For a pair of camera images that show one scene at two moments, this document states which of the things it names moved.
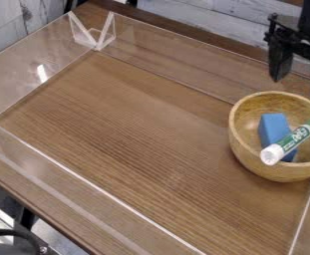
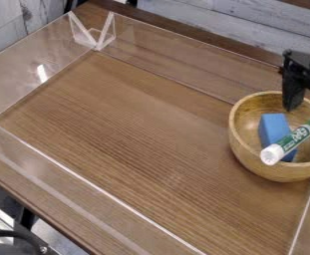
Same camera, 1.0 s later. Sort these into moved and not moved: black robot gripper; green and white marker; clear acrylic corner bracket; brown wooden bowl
Moved: black robot gripper
Not moved: green and white marker; clear acrylic corner bracket; brown wooden bowl
